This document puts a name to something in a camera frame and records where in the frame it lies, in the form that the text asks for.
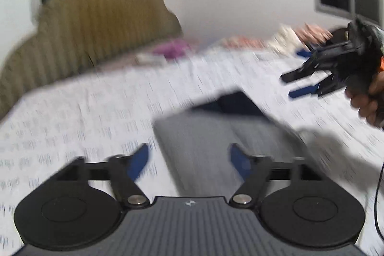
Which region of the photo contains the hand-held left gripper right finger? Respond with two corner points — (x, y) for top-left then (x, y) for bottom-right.
(228, 142), (329, 208)

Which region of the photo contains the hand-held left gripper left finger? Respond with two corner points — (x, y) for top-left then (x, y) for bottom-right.
(48, 143), (150, 209)

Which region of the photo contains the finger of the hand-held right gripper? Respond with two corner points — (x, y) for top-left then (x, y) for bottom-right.
(280, 60), (318, 83)
(288, 83), (323, 99)

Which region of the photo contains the grey garment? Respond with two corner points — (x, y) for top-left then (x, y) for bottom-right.
(152, 110), (311, 198)

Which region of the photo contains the navy garment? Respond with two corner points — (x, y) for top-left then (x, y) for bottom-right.
(189, 90), (272, 120)

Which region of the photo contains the person's right hand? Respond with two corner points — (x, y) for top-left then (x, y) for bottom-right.
(345, 71), (384, 127)

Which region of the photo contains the white cloth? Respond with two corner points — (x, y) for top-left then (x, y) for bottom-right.
(265, 24), (302, 56)

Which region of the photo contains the pink striped cloth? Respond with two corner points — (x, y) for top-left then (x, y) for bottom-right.
(295, 23), (334, 45)

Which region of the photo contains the pink patterned cloth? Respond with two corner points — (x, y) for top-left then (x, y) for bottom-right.
(220, 36), (267, 49)

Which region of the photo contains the white printed bed sheet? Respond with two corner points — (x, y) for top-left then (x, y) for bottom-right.
(0, 46), (384, 256)

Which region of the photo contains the small white packet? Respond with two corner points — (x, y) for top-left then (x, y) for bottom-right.
(135, 53), (167, 67)

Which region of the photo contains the purple cloth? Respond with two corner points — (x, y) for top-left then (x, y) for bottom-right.
(153, 39), (195, 60)

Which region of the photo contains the olive padded headboard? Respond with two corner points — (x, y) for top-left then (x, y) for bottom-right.
(0, 0), (183, 121)

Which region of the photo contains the black cable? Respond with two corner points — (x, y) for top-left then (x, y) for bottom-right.
(373, 160), (384, 241)

